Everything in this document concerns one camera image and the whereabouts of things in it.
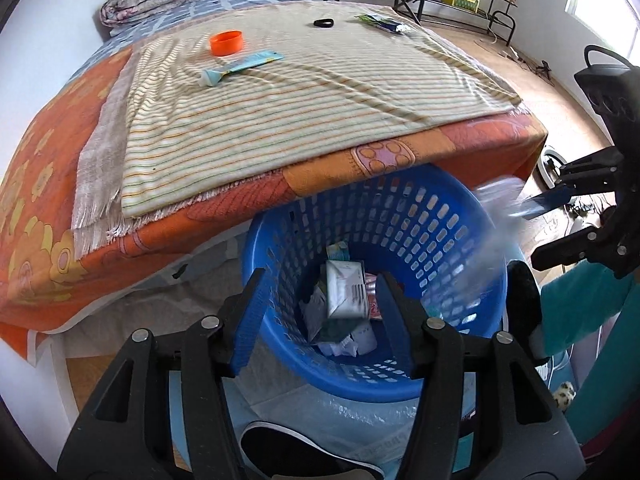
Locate long white box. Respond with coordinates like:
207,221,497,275
299,282,331,345

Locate clear plastic bottle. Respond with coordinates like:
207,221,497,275
470,174,533,311

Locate yellow striped towel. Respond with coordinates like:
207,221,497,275
121,1,521,220

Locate green white milk carton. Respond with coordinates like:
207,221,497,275
325,241,372,322

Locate white round floor device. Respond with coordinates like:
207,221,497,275
535,145,568,193

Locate black slipper white trim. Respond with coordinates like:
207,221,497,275
239,420,388,480

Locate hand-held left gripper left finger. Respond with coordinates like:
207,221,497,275
57,267,268,480

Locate black drying rack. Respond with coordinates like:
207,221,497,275
412,0,526,46

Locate black cable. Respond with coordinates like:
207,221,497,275
495,35,556,81

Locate orange floral bedsheet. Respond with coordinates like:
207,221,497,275
0,45,548,361

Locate person's teal trouser leg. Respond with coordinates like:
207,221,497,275
537,260,633,446

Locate orange plastic cap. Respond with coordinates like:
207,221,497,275
210,31,246,56

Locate leopard print slipper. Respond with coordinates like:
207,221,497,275
550,381,576,413

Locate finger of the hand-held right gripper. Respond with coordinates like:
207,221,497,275
520,150,627,221
530,224,637,279

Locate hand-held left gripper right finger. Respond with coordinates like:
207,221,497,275
375,271,586,480

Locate white bed frame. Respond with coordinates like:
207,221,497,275
27,330,71,411

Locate red cardboard box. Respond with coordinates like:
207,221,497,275
365,272,386,321

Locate beige plaid towel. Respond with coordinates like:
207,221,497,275
71,2,396,256

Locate teal toothpaste tube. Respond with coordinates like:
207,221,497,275
200,51,285,87

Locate green foil wrapper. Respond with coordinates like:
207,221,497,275
355,13,412,34

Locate blue plastic basket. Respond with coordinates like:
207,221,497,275
241,162,508,403

